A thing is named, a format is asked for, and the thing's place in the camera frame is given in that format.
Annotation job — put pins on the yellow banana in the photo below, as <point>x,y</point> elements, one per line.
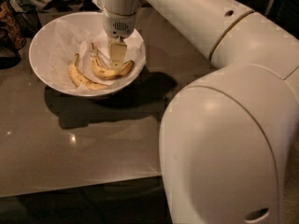
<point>102,72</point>
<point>79,79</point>

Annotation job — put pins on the dark object at left edge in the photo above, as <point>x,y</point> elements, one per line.
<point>9,56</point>

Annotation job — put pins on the brown patterned object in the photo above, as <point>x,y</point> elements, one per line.
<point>8,22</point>

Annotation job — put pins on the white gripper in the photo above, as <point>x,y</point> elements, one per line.
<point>119,26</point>

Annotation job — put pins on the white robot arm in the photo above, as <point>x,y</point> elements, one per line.
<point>225,138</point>

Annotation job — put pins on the black wire basket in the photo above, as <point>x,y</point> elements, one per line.
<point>27,18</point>

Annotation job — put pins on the white paper liner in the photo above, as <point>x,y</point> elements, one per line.
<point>62,47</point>

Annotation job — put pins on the white bowl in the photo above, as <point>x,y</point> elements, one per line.
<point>46,47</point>

